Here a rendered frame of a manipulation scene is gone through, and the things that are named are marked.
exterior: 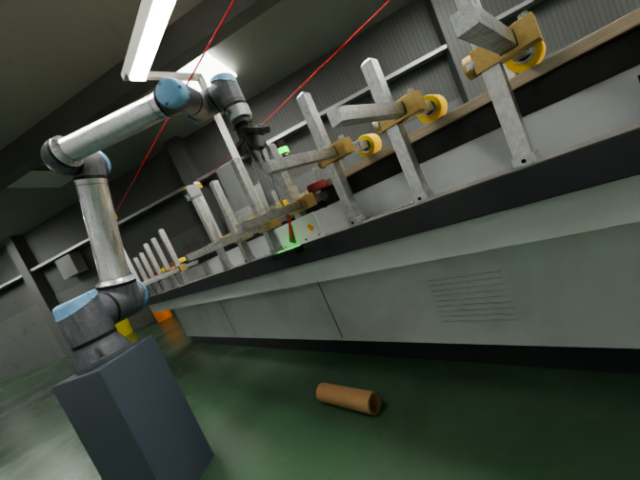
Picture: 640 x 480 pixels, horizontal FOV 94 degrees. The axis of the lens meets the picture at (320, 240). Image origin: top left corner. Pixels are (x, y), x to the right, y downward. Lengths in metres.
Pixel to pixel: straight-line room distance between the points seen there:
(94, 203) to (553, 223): 1.55
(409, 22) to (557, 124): 5.48
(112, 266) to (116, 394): 0.51
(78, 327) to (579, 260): 1.64
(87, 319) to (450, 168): 1.39
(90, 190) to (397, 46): 5.47
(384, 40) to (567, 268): 5.55
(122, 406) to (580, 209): 1.46
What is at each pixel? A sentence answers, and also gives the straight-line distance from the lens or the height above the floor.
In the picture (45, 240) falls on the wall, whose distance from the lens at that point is 10.24.
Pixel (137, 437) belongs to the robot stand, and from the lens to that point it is 1.41.
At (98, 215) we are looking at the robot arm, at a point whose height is 1.14.
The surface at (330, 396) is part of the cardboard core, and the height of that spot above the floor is 0.06.
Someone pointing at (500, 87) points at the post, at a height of 0.87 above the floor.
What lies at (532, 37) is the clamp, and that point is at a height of 0.93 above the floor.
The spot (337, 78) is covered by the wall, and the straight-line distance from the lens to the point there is 6.13.
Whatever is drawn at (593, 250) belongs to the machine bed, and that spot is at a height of 0.40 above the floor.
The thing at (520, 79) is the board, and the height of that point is 0.89.
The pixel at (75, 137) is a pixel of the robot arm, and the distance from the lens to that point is 1.37.
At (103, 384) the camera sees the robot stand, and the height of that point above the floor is 0.55.
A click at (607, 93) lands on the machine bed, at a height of 0.77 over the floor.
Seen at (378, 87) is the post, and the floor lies 1.03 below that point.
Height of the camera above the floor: 0.79
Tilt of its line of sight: 5 degrees down
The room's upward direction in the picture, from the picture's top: 24 degrees counter-clockwise
